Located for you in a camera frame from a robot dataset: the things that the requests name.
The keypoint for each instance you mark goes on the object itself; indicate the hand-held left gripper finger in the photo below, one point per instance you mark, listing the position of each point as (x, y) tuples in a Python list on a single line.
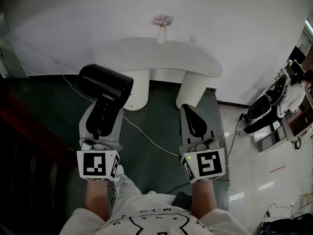
[(83, 128), (116, 131)]

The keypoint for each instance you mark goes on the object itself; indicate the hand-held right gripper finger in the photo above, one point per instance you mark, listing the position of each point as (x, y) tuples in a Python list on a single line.
[(210, 131), (183, 131)]

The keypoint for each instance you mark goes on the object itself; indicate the white trousers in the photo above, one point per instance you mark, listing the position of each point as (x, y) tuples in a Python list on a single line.
[(127, 190)]

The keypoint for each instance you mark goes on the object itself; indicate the white shoe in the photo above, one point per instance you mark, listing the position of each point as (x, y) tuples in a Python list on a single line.
[(151, 192), (119, 171)]

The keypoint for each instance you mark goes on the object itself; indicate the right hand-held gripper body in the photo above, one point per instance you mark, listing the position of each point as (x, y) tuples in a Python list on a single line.
[(207, 164)]

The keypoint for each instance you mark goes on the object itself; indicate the person's left forearm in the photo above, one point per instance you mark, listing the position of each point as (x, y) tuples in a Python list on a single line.
[(95, 199)]

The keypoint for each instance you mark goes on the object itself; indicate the black waist pouch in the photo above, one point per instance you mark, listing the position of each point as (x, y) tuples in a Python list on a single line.
[(182, 201)]

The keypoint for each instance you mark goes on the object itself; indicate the white printed t-shirt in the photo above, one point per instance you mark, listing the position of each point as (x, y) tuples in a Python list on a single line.
[(151, 219)]

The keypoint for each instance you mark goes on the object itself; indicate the person's right forearm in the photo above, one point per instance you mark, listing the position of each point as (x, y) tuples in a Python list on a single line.
[(203, 199)]

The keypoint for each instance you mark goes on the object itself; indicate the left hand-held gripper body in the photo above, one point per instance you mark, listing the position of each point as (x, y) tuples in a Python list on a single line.
[(94, 165)]

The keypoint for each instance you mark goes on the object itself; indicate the black hair dryer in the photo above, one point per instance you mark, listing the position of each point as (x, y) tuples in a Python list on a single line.
[(102, 84)]

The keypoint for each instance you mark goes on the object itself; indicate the small clear glass bottle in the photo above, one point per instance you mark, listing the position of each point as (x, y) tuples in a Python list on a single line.
[(192, 44)]

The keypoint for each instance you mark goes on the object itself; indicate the white curved table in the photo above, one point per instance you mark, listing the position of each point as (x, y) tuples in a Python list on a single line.
[(166, 57)]

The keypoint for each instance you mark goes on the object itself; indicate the white vase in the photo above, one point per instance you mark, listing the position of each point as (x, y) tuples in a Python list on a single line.
[(161, 37)]

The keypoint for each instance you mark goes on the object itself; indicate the black reclining salon chair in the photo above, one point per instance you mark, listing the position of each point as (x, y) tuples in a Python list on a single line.
[(261, 105)]

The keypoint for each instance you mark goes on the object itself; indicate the dark wooden furniture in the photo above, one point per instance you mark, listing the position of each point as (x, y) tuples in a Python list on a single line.
[(29, 168)]

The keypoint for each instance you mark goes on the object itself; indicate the pink and blue flower bouquet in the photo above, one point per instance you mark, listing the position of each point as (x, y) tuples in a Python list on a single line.
[(162, 20)]

